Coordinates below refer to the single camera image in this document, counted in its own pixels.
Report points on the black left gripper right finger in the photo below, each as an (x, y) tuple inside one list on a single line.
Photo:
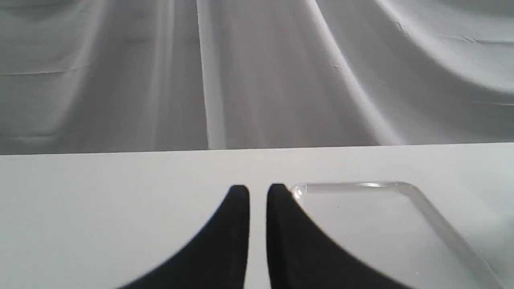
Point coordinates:
[(301, 256)]

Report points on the white plastic tray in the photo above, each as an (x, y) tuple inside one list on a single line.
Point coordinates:
[(395, 229)]

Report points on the grey backdrop cloth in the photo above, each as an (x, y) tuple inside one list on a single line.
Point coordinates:
[(98, 76)]

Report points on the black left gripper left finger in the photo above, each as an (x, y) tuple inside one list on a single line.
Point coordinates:
[(216, 258)]

